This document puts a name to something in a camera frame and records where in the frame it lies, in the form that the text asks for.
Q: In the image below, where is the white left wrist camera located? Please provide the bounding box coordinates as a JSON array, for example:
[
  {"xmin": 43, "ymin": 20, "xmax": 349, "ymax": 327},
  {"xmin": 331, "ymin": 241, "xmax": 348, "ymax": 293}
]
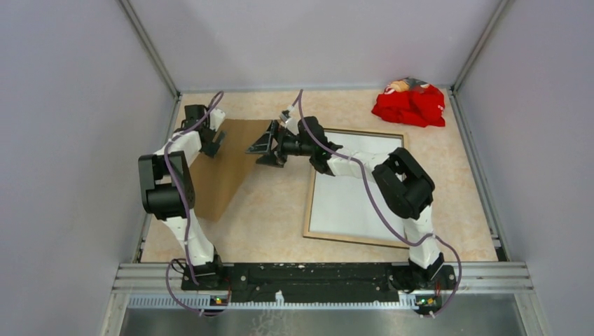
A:
[{"xmin": 209, "ymin": 108, "xmax": 226, "ymax": 132}]

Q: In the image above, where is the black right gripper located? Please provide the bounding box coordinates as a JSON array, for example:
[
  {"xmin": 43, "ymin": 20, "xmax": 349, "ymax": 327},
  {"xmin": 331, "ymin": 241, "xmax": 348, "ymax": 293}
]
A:
[{"xmin": 245, "ymin": 121, "xmax": 313, "ymax": 169}]

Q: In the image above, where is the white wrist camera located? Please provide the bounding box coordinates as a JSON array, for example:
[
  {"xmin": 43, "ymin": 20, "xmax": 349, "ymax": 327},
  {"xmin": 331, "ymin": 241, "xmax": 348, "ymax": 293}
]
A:
[
  {"xmin": 279, "ymin": 108, "xmax": 299, "ymax": 136},
  {"xmin": 209, "ymin": 108, "xmax": 226, "ymax": 132}
]

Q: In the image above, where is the aluminium front rail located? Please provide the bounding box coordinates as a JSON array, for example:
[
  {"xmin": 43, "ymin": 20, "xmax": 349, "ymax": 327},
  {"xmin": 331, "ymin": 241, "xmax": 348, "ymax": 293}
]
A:
[{"xmin": 101, "ymin": 261, "xmax": 551, "ymax": 335}]

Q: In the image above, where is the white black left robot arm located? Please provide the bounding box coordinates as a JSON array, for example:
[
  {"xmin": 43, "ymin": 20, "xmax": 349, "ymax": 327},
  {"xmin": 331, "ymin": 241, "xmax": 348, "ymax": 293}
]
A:
[{"xmin": 138, "ymin": 104, "xmax": 226, "ymax": 289}]

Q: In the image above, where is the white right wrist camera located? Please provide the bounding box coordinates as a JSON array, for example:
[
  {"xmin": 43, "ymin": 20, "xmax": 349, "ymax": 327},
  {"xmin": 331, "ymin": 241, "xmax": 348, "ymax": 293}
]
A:
[{"xmin": 279, "ymin": 108, "xmax": 299, "ymax": 136}]

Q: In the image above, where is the landscape photo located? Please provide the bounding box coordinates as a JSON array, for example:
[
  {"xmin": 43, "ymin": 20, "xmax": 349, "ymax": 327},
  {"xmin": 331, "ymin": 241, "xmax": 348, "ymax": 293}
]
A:
[{"xmin": 189, "ymin": 119, "xmax": 270, "ymax": 221}]

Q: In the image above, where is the wooden picture frame with glass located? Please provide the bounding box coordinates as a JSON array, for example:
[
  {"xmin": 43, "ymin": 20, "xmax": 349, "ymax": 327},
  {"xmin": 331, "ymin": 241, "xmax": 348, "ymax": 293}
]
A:
[{"xmin": 302, "ymin": 127, "xmax": 410, "ymax": 249}]

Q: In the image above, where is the white photo paper sheet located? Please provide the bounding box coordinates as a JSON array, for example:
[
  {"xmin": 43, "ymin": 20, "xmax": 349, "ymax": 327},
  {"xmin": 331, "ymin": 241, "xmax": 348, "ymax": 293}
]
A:
[{"xmin": 309, "ymin": 132, "xmax": 403, "ymax": 242}]

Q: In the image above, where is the red crumpled cloth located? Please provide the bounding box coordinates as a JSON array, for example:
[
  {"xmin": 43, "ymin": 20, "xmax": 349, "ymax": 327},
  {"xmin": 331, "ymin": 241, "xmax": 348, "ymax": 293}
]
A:
[{"xmin": 371, "ymin": 77, "xmax": 446, "ymax": 127}]

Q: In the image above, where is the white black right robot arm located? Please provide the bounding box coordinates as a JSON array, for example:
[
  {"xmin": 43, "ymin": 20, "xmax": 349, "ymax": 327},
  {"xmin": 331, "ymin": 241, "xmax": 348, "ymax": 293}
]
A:
[{"xmin": 246, "ymin": 116, "xmax": 449, "ymax": 292}]

